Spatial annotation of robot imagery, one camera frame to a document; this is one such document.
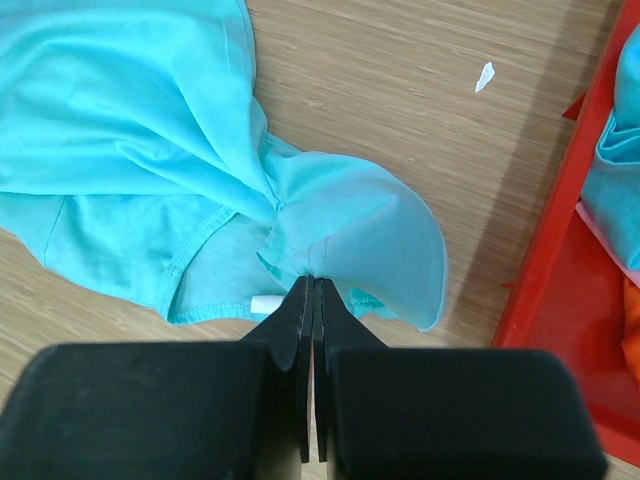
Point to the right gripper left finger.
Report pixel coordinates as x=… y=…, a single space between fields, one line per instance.
x=167 y=410

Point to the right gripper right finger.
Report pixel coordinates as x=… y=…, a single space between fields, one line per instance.
x=419 y=413

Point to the teal green t shirt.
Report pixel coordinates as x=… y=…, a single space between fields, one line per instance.
x=137 y=162

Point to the red plastic bin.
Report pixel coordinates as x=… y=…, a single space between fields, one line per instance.
x=568 y=296

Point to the orange t shirt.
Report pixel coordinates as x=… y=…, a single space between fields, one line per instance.
x=630 y=341

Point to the pink t shirt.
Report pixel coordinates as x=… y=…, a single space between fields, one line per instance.
x=632 y=275

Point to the light blue t shirt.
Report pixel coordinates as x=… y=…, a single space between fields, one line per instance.
x=611 y=189

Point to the white paper scrap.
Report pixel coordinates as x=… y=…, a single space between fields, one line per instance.
x=486 y=76

